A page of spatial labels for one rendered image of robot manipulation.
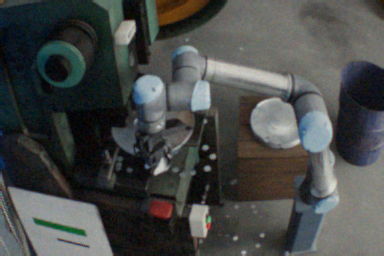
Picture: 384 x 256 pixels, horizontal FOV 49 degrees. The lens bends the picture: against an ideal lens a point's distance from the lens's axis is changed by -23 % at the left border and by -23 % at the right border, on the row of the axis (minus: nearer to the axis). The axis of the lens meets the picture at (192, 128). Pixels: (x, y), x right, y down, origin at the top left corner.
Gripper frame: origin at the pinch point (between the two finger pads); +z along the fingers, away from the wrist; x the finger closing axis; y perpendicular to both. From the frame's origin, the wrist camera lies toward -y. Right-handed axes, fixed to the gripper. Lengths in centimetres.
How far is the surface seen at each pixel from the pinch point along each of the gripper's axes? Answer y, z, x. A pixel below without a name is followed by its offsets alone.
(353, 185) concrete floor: -99, 83, 41
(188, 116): -26.2, 7.9, -14.1
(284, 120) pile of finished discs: -79, 46, -6
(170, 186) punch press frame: -7.3, 22.0, -6.1
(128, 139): -5.7, 8.8, -23.1
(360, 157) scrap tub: -112, 74, 36
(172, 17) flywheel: -44, -17, -37
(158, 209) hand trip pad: 8.1, 10.8, 4.1
